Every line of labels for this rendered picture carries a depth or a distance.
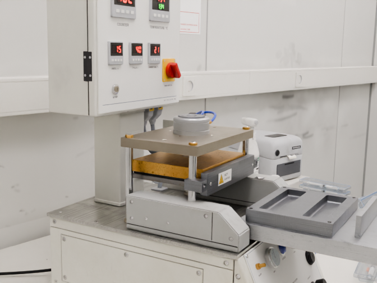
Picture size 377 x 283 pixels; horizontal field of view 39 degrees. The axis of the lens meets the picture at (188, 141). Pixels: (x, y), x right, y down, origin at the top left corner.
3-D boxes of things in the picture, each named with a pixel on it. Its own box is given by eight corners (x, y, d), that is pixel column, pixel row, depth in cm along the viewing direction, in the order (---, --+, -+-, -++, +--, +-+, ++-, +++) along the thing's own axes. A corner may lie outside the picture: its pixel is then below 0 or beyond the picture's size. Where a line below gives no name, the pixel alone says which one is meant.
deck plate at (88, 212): (46, 216, 116) (46, 211, 116) (138, 183, 146) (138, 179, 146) (237, 260, 94) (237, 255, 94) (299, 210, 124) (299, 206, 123)
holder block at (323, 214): (245, 221, 100) (245, 208, 100) (281, 196, 117) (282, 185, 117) (331, 237, 92) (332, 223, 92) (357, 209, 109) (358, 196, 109)
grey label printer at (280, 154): (225, 173, 214) (226, 132, 211) (256, 167, 228) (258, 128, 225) (274, 185, 197) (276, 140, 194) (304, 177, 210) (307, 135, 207)
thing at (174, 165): (131, 177, 112) (131, 133, 110) (184, 160, 131) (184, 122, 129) (203, 189, 104) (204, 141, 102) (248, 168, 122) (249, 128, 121)
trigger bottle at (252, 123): (231, 182, 201) (234, 117, 196) (249, 179, 204) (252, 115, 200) (245, 187, 193) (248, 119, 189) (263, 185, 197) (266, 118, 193)
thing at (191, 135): (96, 176, 112) (96, 115, 110) (173, 153, 139) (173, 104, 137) (196, 193, 101) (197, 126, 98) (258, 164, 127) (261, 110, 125)
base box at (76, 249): (51, 289, 119) (49, 215, 116) (145, 239, 151) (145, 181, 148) (275, 361, 93) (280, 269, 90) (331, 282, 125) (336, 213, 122)
